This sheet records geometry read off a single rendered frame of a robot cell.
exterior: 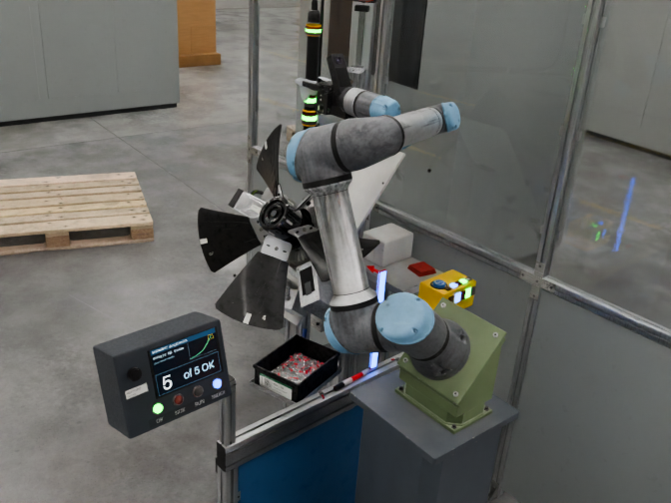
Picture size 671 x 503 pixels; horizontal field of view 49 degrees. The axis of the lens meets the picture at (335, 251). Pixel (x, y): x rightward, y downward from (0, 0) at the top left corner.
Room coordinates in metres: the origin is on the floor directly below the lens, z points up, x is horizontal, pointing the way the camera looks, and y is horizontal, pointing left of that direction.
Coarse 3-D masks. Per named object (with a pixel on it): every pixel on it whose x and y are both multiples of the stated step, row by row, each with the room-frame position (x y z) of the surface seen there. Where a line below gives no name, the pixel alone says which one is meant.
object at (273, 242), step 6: (270, 240) 2.11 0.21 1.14; (276, 240) 2.11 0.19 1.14; (264, 246) 2.09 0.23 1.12; (270, 246) 2.10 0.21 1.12; (276, 246) 2.10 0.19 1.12; (282, 246) 2.11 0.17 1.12; (288, 246) 2.11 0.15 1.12; (264, 252) 2.08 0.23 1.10; (270, 252) 2.08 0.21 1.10; (276, 252) 2.09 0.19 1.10; (282, 252) 2.09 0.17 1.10; (288, 252) 2.10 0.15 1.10; (282, 258) 2.08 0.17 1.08
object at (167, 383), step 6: (162, 372) 1.29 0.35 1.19; (168, 372) 1.30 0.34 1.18; (174, 372) 1.31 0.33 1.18; (156, 378) 1.28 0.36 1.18; (162, 378) 1.28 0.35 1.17; (168, 378) 1.29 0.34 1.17; (174, 378) 1.30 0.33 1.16; (162, 384) 1.28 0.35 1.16; (168, 384) 1.29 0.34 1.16; (174, 384) 1.30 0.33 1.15; (162, 390) 1.28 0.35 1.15; (168, 390) 1.28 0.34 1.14
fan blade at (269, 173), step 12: (276, 132) 2.40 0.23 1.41; (264, 144) 2.46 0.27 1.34; (276, 144) 2.36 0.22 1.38; (264, 156) 2.43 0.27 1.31; (276, 156) 2.32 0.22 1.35; (264, 168) 2.41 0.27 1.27; (276, 168) 2.29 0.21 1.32; (264, 180) 2.41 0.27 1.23; (276, 180) 2.27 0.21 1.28; (276, 192) 2.26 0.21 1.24
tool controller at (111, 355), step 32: (192, 320) 1.42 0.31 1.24; (96, 352) 1.30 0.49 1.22; (128, 352) 1.26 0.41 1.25; (160, 352) 1.30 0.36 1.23; (192, 352) 1.35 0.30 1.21; (224, 352) 1.40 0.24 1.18; (128, 384) 1.24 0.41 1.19; (192, 384) 1.32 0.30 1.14; (224, 384) 1.37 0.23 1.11; (128, 416) 1.21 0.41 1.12; (160, 416) 1.26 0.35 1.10
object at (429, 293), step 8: (448, 272) 2.09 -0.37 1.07; (456, 272) 2.09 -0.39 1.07; (424, 280) 2.02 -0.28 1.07; (432, 280) 2.03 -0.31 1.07; (448, 280) 2.03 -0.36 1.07; (456, 280) 2.04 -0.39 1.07; (472, 280) 2.04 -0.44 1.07; (424, 288) 1.99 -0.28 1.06; (432, 288) 1.97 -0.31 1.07; (440, 288) 1.97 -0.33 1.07; (456, 288) 1.98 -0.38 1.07; (464, 288) 2.01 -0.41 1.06; (424, 296) 1.99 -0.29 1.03; (432, 296) 1.97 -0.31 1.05; (440, 296) 1.95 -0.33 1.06; (448, 296) 1.96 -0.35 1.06; (472, 296) 2.04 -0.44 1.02; (432, 304) 1.97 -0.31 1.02; (464, 304) 2.02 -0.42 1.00
